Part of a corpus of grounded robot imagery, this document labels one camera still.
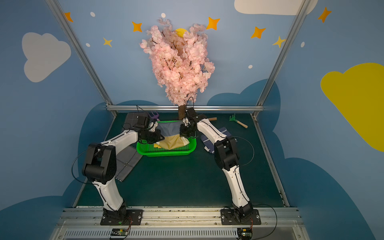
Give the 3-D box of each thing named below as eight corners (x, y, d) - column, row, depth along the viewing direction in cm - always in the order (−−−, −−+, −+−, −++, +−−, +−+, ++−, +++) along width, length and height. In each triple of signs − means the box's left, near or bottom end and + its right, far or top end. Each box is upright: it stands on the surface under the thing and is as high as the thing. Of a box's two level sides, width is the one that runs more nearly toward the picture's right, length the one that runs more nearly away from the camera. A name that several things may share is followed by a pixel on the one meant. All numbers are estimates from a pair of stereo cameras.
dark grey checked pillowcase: (123, 129, 112) (122, 127, 111) (129, 113, 123) (128, 112, 121) (143, 129, 113) (143, 127, 111) (148, 114, 123) (147, 112, 121)
